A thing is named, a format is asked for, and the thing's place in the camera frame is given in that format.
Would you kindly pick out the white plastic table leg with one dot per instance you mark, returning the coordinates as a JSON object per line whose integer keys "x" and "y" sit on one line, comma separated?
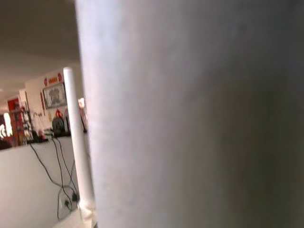
{"x": 190, "y": 118}
{"x": 74, "y": 142}

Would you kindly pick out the dark round ornament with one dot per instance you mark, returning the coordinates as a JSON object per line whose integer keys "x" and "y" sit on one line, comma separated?
{"x": 58, "y": 123}

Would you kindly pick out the framed grey picture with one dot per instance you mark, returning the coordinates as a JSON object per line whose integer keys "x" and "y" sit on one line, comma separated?
{"x": 55, "y": 95}

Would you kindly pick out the black shelf ledge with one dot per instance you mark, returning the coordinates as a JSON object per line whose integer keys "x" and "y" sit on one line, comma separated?
{"x": 47, "y": 137}

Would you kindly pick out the white plastic table top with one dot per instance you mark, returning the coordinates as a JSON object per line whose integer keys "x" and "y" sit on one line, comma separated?
{"x": 73, "y": 219}

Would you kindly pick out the red wall decoration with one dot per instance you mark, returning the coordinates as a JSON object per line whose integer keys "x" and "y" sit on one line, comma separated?
{"x": 53, "y": 79}

